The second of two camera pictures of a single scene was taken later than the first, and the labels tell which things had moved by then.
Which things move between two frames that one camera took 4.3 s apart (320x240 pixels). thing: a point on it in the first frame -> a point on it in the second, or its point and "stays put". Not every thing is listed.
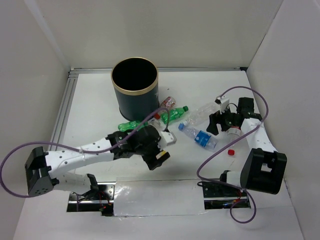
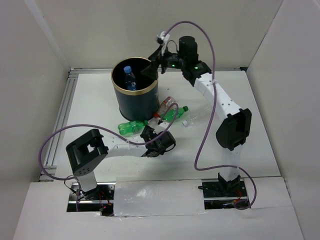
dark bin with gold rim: (136, 81) stays put
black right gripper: (214, 119) -> (152, 70)
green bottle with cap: (173, 114) stays put
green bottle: (132, 125) stays put
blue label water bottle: (202, 138) -> (130, 82)
